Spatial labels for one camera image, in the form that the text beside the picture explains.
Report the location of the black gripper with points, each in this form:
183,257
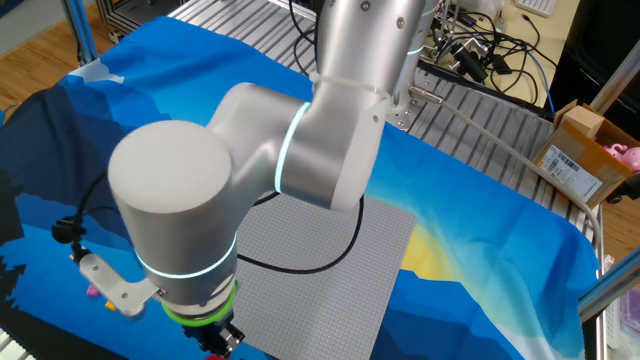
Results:
207,336

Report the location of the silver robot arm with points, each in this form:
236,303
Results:
175,190

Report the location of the grey Lego baseplate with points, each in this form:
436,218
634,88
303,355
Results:
325,300

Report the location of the small magenta Lego brick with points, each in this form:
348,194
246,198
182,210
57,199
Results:
92,291

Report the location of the blue mountain print tablecloth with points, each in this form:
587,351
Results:
475,225

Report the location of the clear plastic storage box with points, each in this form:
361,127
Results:
627,320

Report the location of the large open cardboard box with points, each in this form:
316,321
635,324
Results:
590,150

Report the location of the small tan cardboard box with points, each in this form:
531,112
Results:
582,120

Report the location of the black caster wheel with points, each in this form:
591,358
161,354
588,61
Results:
627,192

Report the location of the pink plastic toy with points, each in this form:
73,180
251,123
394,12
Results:
631,159

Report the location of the white computer keyboard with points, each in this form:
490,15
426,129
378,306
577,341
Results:
537,6

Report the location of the black cabinet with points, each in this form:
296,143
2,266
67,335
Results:
600,40

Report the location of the silver camera mount bracket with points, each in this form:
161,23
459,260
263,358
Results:
115,287

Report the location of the black striped frame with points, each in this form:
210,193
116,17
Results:
112,20

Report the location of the blue and silver post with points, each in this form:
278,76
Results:
80,30

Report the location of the silver aluminium frame bar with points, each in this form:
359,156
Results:
620,75
610,285

